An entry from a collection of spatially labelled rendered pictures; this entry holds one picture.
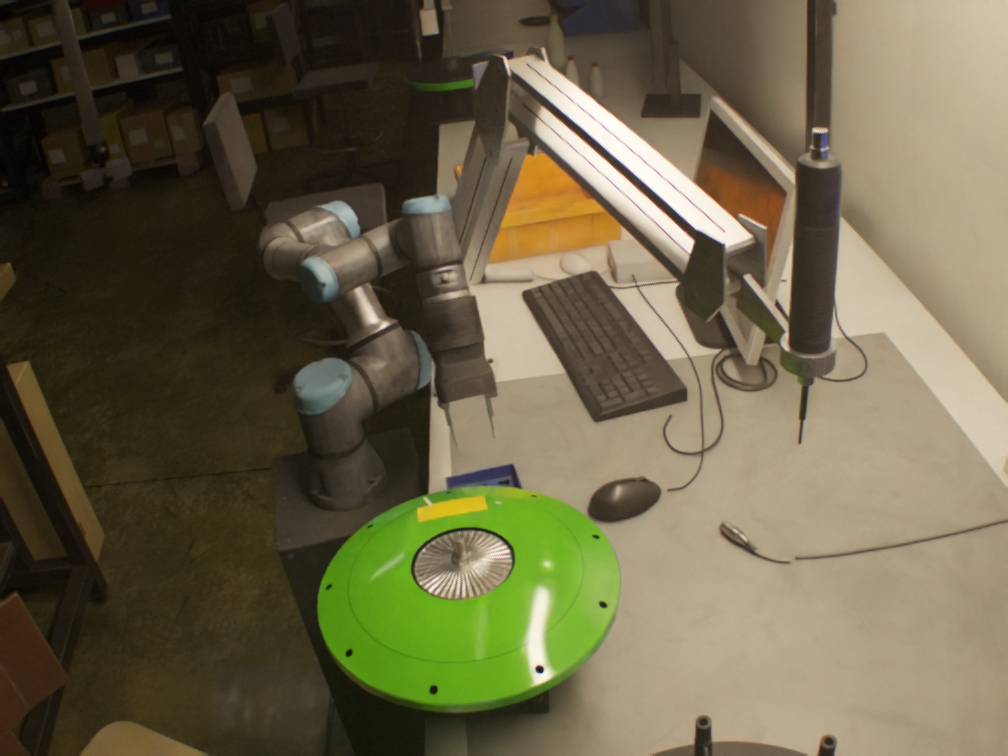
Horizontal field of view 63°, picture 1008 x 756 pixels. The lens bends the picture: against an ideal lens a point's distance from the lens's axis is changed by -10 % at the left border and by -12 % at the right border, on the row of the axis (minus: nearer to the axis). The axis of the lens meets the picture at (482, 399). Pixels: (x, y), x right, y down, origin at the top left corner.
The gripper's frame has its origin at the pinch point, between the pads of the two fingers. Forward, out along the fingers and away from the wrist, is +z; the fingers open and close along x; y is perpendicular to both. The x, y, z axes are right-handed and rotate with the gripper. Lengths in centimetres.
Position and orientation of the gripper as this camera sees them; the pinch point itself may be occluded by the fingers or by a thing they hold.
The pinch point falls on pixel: (475, 441)
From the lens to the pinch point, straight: 121.6
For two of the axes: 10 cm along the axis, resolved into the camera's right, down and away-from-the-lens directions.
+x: 9.6, -2.3, 1.4
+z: 2.1, 9.7, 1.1
